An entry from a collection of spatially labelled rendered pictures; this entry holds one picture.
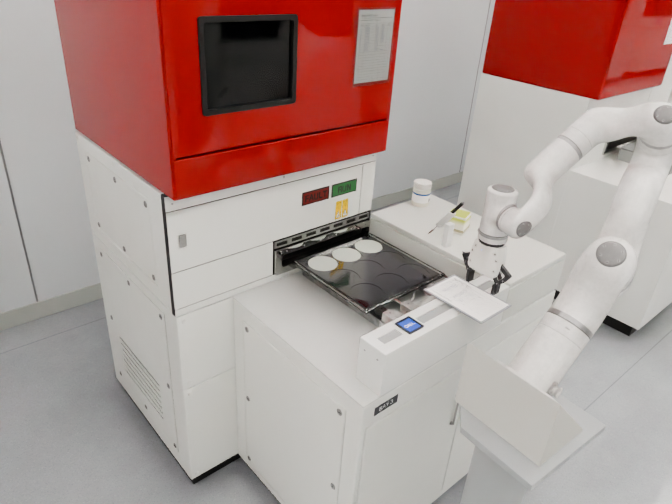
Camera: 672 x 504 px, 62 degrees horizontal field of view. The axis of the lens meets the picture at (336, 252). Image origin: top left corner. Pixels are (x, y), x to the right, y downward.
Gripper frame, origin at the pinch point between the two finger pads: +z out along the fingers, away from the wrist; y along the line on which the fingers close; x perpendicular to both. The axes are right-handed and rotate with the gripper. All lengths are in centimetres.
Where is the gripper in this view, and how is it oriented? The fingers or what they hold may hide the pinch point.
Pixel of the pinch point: (481, 284)
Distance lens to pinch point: 174.8
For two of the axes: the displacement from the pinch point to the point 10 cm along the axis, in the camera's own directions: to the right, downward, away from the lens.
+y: 6.6, 4.0, -6.4
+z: -0.6, 8.7, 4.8
